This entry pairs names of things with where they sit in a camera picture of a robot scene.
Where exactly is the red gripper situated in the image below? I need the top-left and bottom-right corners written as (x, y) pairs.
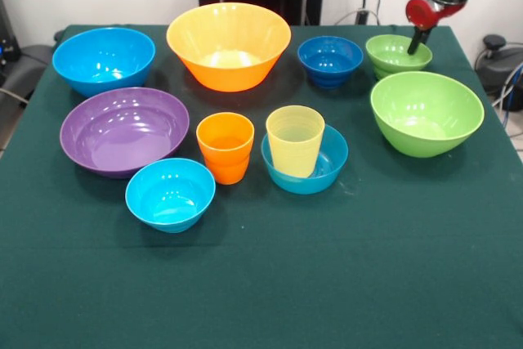
top-left (405, 0), bottom-right (467, 56)

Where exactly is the small green bowl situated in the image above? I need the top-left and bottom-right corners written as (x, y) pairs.
top-left (364, 34), bottom-right (434, 82)

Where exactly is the small dark blue bowl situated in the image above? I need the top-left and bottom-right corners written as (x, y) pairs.
top-left (297, 35), bottom-right (364, 89)

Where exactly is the translucent blue ridged bowl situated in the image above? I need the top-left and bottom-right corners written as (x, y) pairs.
top-left (261, 123), bottom-right (350, 195)

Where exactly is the yellow cup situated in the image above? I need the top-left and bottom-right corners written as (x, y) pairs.
top-left (265, 105), bottom-right (326, 179)

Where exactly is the large green bowl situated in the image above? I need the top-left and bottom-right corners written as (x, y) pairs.
top-left (369, 70), bottom-right (485, 159)

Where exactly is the large orange bowl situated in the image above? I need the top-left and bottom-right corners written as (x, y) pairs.
top-left (165, 2), bottom-right (293, 93)

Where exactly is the orange cup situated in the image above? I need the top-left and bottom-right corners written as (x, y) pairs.
top-left (195, 111), bottom-right (256, 186)

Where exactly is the dark green tablecloth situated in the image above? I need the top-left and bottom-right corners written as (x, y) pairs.
top-left (0, 24), bottom-right (523, 349)

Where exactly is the small light blue bowl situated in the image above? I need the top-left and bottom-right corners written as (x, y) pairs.
top-left (124, 157), bottom-right (217, 235)

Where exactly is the purple bowl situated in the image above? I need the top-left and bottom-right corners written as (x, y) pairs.
top-left (59, 87), bottom-right (190, 180)

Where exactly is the large blue bowl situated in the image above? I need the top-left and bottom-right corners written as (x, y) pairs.
top-left (51, 26), bottom-right (157, 98)

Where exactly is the dark grey seat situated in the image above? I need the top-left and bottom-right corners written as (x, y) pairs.
top-left (0, 43), bottom-right (56, 121)

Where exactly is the black electronic device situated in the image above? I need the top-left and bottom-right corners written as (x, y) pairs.
top-left (0, 0), bottom-right (22, 65)

